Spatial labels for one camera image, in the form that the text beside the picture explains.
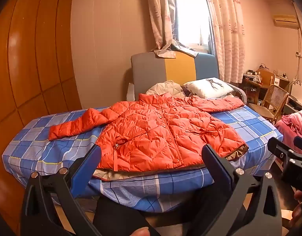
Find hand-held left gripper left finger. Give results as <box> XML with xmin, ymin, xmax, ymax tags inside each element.
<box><xmin>20</xmin><ymin>144</ymin><xmax>102</xmax><ymax>236</ymax></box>

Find grey yellow blue headboard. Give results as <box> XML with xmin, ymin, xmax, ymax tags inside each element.
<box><xmin>131</xmin><ymin>52</ymin><xmax>220</xmax><ymax>99</ymax></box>

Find white printed pillow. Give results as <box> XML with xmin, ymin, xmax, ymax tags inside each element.
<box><xmin>183</xmin><ymin>77</ymin><xmax>233</xmax><ymax>99</ymax></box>

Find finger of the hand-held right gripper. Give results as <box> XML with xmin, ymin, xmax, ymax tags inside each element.
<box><xmin>293</xmin><ymin>135</ymin><xmax>302</xmax><ymax>154</ymax></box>
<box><xmin>267</xmin><ymin>137</ymin><xmax>302</xmax><ymax>169</ymax></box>

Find bed with blue plaid sheet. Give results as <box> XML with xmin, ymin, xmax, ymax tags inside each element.
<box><xmin>2</xmin><ymin>104</ymin><xmax>284</xmax><ymax>213</ymax></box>

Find person's right hand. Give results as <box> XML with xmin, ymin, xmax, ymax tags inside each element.
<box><xmin>291</xmin><ymin>189</ymin><xmax>302</xmax><ymax>228</ymax></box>

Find bright window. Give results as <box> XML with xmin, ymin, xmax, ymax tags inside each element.
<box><xmin>174</xmin><ymin>0</ymin><xmax>215</xmax><ymax>54</ymax></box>

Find wall cable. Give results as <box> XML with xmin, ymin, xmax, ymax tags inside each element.
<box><xmin>296</xmin><ymin>27</ymin><xmax>302</xmax><ymax>79</ymax></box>

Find wooden wardrobe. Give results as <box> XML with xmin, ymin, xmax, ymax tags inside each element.
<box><xmin>0</xmin><ymin>0</ymin><xmax>83</xmax><ymax>227</ymax></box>

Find wooden desk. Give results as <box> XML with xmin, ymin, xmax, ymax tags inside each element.
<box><xmin>242</xmin><ymin>68</ymin><xmax>276</xmax><ymax>104</ymax></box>

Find rattan chair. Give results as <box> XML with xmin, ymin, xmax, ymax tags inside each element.
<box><xmin>249</xmin><ymin>84</ymin><xmax>290</xmax><ymax>124</ymax></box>

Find person's dark trousers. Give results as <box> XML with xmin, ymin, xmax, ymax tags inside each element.
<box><xmin>93</xmin><ymin>197</ymin><xmax>161</xmax><ymax>236</ymax></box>

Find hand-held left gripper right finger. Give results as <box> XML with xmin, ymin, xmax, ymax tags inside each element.
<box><xmin>190</xmin><ymin>144</ymin><xmax>283</xmax><ymax>236</ymax></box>

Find orange quilted down jacket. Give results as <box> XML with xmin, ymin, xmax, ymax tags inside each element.
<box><xmin>48</xmin><ymin>92</ymin><xmax>250</xmax><ymax>182</ymax></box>

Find pink patterned curtain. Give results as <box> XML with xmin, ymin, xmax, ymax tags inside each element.
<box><xmin>205</xmin><ymin>0</ymin><xmax>246</xmax><ymax>84</ymax></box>
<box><xmin>146</xmin><ymin>0</ymin><xmax>198</xmax><ymax>59</ymax></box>

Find grey bed rail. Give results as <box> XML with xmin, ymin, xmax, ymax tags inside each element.
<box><xmin>229</xmin><ymin>84</ymin><xmax>248</xmax><ymax>107</ymax></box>

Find beige quilted jacket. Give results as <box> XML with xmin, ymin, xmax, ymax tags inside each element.
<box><xmin>146</xmin><ymin>80</ymin><xmax>187</xmax><ymax>99</ymax></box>

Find wall air conditioner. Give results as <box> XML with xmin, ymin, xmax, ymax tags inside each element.
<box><xmin>272</xmin><ymin>13</ymin><xmax>300</xmax><ymax>29</ymax></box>

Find person's left hand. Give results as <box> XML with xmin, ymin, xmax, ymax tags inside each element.
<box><xmin>131</xmin><ymin>227</ymin><xmax>151</xmax><ymax>236</ymax></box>

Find white small cabinet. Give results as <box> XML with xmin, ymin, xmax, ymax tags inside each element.
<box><xmin>274</xmin><ymin>75</ymin><xmax>289</xmax><ymax>88</ymax></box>

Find pink ruffled bedding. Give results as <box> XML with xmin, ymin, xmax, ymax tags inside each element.
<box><xmin>275</xmin><ymin>108</ymin><xmax>302</xmax><ymax>153</ymax></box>

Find white patterned board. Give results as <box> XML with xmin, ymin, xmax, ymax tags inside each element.
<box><xmin>290</xmin><ymin>79</ymin><xmax>302</xmax><ymax>99</ymax></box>

